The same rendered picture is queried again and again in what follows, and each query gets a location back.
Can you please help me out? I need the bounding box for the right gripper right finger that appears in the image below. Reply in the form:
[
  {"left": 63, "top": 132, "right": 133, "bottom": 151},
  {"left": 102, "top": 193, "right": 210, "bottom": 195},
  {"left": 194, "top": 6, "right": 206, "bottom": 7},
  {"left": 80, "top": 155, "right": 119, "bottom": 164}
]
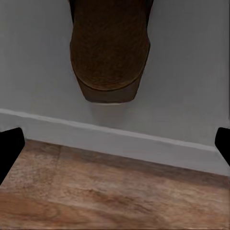
[{"left": 215, "top": 127, "right": 230, "bottom": 166}]

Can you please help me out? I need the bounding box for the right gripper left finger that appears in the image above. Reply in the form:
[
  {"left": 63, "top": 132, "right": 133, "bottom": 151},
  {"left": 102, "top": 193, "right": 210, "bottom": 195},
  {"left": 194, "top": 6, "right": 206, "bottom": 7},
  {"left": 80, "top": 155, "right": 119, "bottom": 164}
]
[{"left": 0, "top": 127, "right": 25, "bottom": 184}]

